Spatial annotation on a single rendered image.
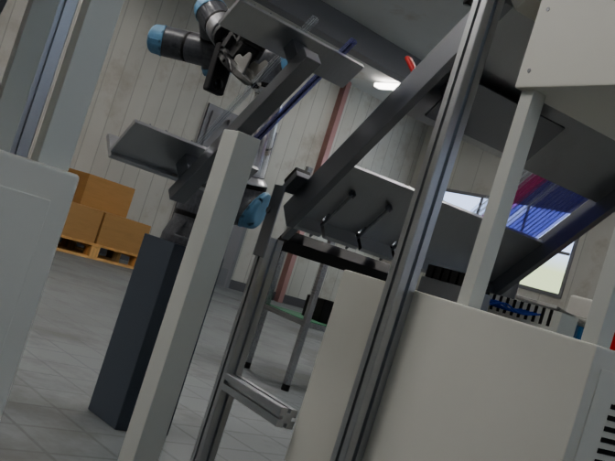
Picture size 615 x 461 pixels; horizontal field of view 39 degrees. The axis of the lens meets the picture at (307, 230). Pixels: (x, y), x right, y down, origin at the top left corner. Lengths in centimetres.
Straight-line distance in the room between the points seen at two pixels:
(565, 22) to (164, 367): 101
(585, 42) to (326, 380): 78
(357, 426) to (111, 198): 819
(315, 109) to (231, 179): 1016
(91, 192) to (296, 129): 346
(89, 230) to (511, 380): 783
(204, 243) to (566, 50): 80
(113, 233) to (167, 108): 212
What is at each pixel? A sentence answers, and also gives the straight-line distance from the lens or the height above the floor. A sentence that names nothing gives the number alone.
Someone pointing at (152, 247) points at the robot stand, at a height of 52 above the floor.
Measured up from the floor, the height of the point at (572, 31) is 109.
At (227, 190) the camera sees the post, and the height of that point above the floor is 70.
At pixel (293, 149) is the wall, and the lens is 1174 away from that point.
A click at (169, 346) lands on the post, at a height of 36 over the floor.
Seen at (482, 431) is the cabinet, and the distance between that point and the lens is 137.
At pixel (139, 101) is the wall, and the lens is 1044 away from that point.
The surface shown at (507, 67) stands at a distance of 180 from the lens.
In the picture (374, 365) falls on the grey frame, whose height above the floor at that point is 47.
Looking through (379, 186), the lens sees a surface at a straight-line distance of 197.
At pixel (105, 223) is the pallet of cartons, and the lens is 907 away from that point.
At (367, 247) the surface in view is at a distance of 210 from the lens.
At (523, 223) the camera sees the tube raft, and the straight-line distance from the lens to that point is 224.
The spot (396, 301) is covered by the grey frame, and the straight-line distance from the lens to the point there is 152.
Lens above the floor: 60
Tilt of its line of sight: 2 degrees up
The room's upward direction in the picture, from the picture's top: 18 degrees clockwise
